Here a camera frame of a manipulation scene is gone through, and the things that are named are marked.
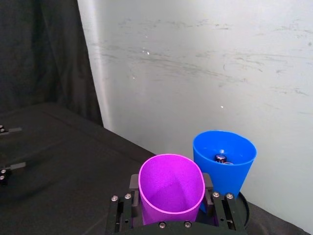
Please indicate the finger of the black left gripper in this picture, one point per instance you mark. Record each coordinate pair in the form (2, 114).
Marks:
(11, 130)
(9, 170)

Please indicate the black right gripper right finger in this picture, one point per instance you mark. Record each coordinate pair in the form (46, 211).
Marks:
(227, 210)

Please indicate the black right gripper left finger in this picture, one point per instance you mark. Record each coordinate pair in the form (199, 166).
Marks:
(122, 213)

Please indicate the purple plastic cup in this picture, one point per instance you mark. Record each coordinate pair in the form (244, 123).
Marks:
(171, 186)

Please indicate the black round disc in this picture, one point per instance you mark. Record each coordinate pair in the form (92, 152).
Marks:
(245, 208)

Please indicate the blue plastic cup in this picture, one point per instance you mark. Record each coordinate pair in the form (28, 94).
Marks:
(230, 178)

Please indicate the small black cylindrical battery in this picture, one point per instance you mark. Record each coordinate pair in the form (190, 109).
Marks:
(220, 158)

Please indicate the black table cloth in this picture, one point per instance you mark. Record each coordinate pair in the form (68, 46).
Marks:
(73, 171)

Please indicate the black hanging cloth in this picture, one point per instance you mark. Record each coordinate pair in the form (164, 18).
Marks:
(44, 54)

